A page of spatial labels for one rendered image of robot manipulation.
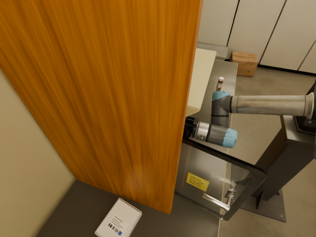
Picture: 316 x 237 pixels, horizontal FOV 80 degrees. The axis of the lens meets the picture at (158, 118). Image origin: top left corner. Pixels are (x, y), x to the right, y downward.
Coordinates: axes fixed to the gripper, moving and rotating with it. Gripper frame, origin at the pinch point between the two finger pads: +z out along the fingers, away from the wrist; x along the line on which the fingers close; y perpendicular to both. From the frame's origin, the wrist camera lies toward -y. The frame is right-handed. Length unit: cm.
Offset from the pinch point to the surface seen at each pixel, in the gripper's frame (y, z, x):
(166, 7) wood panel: 53, -13, 25
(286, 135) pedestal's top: -28, -71, -41
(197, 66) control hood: 29.4, -15.8, -2.1
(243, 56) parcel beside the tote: -94, -59, -273
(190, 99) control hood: 29.5, -17.4, 14.9
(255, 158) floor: -122, -86, -90
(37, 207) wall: -21, 34, 43
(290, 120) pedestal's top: -28, -75, -55
